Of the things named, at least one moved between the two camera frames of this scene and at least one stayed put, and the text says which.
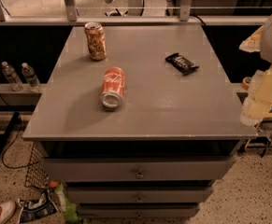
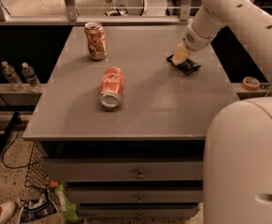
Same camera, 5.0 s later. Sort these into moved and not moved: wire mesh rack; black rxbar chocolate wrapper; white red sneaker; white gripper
Moved: white gripper
Not moved: wire mesh rack; white red sneaker; black rxbar chocolate wrapper
